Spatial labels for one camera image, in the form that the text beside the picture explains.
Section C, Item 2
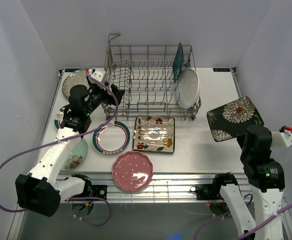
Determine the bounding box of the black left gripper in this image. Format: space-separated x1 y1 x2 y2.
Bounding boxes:
84 75 125 116

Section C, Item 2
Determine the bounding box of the black floral square plate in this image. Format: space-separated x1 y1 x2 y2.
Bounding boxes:
206 96 264 142

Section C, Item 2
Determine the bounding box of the teal square plate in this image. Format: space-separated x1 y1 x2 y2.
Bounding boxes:
172 43 184 83

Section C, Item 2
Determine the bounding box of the white oval plate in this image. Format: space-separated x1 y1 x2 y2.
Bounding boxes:
175 68 201 109

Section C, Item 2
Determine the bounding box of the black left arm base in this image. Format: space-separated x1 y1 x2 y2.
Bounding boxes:
72 174 108 200

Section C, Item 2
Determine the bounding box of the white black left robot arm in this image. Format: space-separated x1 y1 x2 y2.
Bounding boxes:
15 83 125 217

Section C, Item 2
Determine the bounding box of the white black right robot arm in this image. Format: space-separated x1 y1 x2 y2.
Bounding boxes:
211 125 285 240

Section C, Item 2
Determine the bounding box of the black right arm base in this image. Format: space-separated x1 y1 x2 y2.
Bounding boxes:
189 184 222 201

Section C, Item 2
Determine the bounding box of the speckled brown round plate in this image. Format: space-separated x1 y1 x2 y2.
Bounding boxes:
61 68 89 100

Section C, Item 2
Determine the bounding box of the white plate steam logo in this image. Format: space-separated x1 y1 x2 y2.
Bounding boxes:
91 120 131 156

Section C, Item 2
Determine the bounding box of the dark logo sticker left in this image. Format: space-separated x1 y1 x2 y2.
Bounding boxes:
64 68 82 73

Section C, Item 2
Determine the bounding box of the dark logo sticker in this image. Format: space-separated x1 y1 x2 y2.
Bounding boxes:
64 68 82 73
212 67 231 72

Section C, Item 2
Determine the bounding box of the white plate green red rim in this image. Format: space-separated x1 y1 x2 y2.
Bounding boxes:
54 105 66 130

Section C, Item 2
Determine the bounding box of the cream floral square plate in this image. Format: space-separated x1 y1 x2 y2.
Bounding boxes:
132 116 175 154

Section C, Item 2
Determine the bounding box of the mint green flower plate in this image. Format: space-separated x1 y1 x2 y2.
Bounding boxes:
60 138 88 171

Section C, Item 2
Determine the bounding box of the pink dotted scalloped plate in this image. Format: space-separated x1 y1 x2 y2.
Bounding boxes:
112 151 154 192

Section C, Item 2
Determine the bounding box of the dark logo sticker right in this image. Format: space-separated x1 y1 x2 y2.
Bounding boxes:
212 67 231 72

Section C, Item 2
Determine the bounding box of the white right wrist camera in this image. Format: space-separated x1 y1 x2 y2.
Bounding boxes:
271 125 292 148

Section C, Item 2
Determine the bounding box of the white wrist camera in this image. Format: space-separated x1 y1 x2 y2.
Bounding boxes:
86 68 108 87
271 125 292 148

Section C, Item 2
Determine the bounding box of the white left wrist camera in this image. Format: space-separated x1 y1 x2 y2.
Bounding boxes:
86 68 108 87

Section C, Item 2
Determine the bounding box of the grey wire dish rack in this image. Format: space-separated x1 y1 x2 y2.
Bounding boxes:
102 33 202 120

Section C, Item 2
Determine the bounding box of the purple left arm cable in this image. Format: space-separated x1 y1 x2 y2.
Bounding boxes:
0 71 119 227

